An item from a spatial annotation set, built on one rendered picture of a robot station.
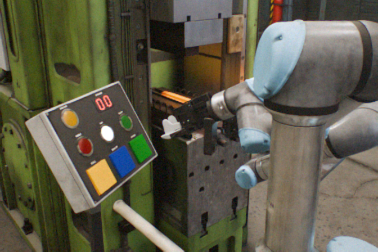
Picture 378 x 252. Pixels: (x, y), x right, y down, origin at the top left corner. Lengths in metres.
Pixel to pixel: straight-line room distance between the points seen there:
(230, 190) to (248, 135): 0.89
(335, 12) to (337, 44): 9.94
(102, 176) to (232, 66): 0.99
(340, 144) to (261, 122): 0.28
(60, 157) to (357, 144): 0.79
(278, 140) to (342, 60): 0.16
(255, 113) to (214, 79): 0.94
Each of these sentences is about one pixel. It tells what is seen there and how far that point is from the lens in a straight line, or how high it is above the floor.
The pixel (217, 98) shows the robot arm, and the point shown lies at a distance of 1.04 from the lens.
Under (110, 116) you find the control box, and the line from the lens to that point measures 1.20.
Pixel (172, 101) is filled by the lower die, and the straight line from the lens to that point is 1.75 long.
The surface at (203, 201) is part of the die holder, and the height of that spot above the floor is 0.61.
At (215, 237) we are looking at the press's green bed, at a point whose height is 0.39.
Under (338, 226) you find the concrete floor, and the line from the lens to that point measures 2.77.
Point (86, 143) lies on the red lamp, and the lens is 1.10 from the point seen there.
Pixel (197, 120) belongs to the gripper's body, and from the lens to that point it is 1.08.
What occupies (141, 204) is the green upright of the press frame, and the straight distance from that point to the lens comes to 1.76.
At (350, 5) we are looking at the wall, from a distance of 10.30.
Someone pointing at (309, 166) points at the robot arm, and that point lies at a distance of 0.64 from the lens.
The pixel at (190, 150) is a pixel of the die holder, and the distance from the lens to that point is 1.53.
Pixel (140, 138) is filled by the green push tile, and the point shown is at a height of 1.04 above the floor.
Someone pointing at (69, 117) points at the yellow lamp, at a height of 1.17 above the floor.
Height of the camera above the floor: 1.53
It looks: 19 degrees down
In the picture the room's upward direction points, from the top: straight up
